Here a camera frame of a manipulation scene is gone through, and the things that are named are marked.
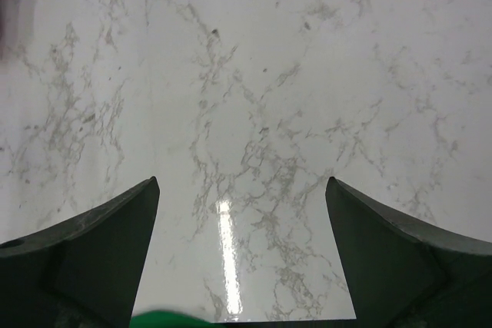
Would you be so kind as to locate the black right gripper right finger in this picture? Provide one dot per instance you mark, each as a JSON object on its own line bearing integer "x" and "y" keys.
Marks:
{"x": 404, "y": 272}

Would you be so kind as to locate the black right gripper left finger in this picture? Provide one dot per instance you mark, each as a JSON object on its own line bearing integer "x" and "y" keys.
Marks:
{"x": 84, "y": 271}

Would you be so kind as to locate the green t shirt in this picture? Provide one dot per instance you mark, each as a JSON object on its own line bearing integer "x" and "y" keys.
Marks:
{"x": 167, "y": 319}

